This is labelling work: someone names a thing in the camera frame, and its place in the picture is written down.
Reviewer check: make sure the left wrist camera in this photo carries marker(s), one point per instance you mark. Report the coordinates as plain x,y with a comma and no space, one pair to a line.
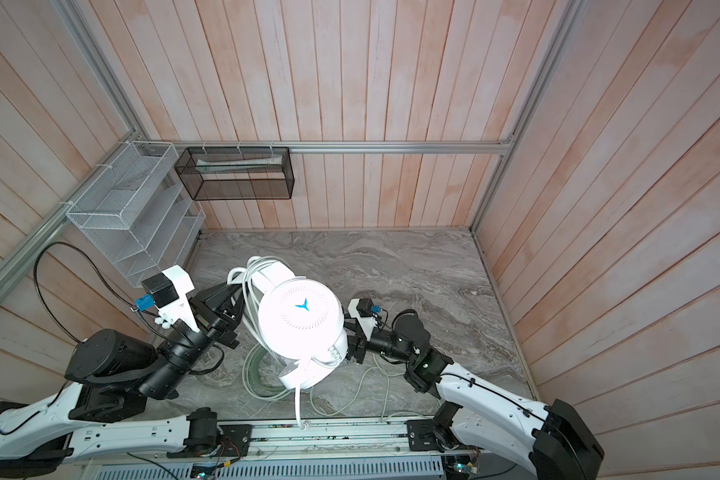
167,291

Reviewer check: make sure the black mesh basket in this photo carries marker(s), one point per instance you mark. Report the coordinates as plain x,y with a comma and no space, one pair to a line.
236,173

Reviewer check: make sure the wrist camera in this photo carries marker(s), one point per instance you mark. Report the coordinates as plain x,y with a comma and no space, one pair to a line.
167,291
366,313

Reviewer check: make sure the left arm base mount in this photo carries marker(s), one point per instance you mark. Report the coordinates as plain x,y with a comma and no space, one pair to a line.
208,437

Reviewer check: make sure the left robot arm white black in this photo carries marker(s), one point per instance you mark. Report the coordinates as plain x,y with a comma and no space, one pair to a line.
110,378

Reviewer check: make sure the white headphones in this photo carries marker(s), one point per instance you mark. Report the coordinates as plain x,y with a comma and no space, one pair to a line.
299,321

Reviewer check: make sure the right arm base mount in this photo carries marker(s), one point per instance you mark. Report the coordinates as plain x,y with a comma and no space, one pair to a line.
453,427

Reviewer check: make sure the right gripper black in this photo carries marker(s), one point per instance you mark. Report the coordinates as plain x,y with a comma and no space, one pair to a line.
357,343

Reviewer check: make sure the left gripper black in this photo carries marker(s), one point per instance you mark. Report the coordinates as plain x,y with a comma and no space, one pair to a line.
219,310

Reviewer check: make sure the white wire mesh shelf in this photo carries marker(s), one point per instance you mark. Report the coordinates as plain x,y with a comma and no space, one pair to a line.
140,220

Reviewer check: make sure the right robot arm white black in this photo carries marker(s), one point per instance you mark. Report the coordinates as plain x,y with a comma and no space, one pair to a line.
550,441

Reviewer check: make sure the green headphones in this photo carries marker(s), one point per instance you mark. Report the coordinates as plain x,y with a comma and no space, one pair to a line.
252,380

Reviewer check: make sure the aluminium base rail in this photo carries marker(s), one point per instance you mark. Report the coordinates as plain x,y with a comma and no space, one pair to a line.
345,448

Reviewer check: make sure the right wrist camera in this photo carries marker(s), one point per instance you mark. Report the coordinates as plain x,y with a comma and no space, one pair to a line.
366,313

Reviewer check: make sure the aluminium frame bar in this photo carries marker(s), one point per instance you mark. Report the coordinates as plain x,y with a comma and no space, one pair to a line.
355,147

